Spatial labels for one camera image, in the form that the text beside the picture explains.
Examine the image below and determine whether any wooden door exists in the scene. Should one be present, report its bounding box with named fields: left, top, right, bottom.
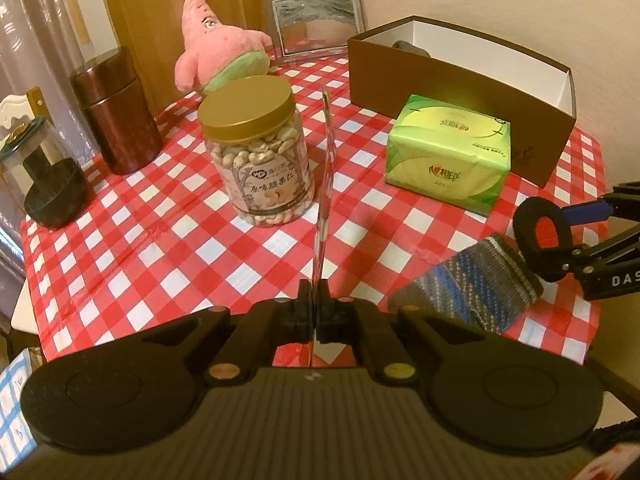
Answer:
left=95, top=0, right=302, bottom=113

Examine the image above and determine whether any nut jar with gold lid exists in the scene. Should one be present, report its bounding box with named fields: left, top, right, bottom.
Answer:
left=198, top=76, right=315, bottom=229

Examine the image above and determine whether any red printed cloth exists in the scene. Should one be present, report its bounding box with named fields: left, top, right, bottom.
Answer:
left=570, top=440, right=640, bottom=480

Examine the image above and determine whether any blue white checkered box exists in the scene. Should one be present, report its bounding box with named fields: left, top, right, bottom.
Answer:
left=0, top=350, right=39, bottom=467

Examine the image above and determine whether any pink starfish plush toy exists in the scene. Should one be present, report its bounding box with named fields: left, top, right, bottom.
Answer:
left=174, top=0, right=275, bottom=97

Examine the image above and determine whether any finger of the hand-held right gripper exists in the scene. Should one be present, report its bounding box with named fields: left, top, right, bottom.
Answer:
left=560, top=182, right=640, bottom=226
left=529, top=231, right=640, bottom=282

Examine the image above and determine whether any red white checkered tablecloth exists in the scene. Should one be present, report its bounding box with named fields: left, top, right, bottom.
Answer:
left=19, top=45, right=608, bottom=367

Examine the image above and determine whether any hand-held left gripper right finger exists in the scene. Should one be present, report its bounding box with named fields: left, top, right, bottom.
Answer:
left=316, top=280, right=501, bottom=387

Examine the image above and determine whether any glass jar with dark base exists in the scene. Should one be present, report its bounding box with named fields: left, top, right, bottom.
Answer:
left=0, top=117, right=96, bottom=231

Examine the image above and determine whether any green tissue pack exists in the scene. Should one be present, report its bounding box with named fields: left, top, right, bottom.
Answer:
left=385, top=94, right=514, bottom=219

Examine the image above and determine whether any orange packet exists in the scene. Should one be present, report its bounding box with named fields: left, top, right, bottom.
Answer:
left=312, top=87, right=334, bottom=368

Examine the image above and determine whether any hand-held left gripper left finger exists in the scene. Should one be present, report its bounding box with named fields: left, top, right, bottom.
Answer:
left=142, top=280, right=317, bottom=387

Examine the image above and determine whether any white chair back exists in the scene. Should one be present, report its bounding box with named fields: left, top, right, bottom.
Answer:
left=0, top=87, right=47, bottom=133

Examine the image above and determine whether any brown cardboard box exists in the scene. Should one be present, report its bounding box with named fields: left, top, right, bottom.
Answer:
left=347, top=16, right=579, bottom=190

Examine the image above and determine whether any glass sand picture frame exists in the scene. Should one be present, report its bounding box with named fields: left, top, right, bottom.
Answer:
left=263, top=0, right=362, bottom=65

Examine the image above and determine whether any copper metal canister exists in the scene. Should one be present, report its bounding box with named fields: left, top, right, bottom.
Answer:
left=69, top=46, right=164, bottom=176

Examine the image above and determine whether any sheer curtain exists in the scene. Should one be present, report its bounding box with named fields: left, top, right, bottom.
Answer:
left=0, top=0, right=103, bottom=241

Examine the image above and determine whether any striped grey blue sock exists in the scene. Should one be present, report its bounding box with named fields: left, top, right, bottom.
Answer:
left=387, top=232, right=545, bottom=337

